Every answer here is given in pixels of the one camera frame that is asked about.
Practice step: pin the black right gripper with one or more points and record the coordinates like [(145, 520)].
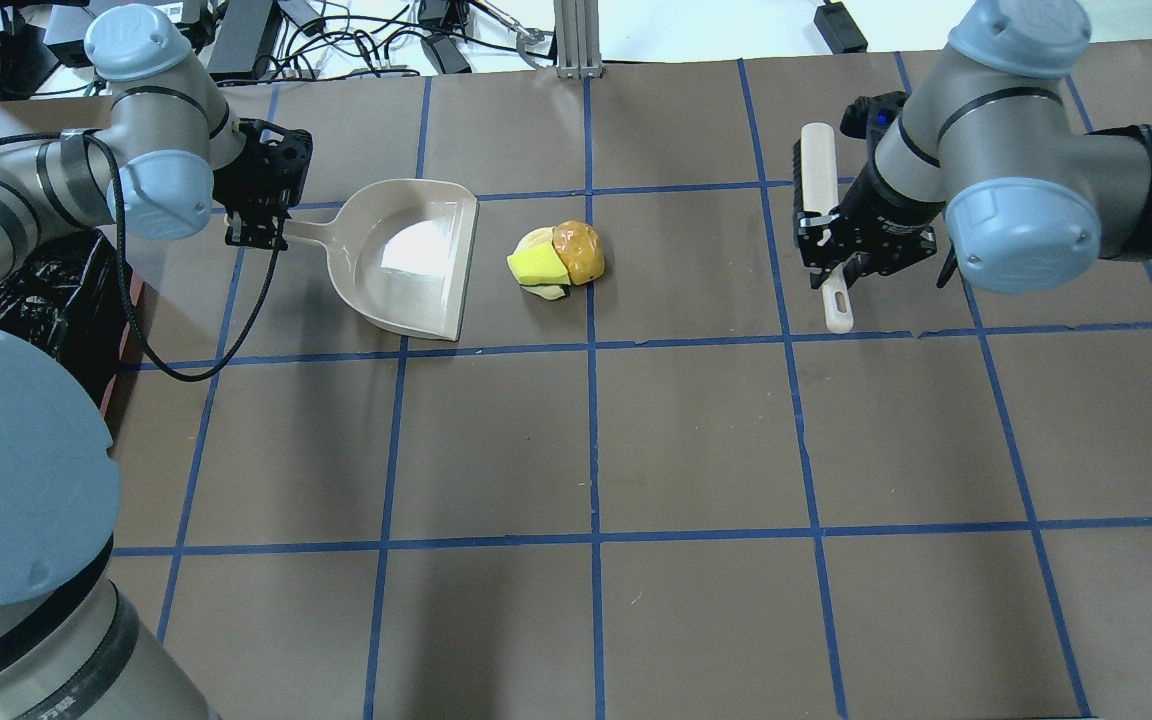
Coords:
[(888, 203)]

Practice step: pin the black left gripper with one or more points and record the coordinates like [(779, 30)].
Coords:
[(248, 192)]

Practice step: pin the beige hand brush black bristles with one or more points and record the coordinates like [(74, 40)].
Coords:
[(815, 212)]

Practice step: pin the beige plastic dustpan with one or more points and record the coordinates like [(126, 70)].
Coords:
[(398, 252)]

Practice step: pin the yellow sponge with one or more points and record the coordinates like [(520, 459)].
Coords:
[(538, 265)]

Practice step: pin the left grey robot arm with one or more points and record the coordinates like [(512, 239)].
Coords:
[(72, 646)]

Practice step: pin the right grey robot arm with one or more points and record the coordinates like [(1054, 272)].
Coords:
[(984, 142)]

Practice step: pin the bin with black bag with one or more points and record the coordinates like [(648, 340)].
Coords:
[(65, 299)]

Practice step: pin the black power adapter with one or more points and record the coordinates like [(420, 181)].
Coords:
[(838, 29)]

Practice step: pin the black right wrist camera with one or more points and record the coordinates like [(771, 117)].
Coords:
[(869, 117)]

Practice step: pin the aluminium frame post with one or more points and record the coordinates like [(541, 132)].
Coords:
[(578, 53)]

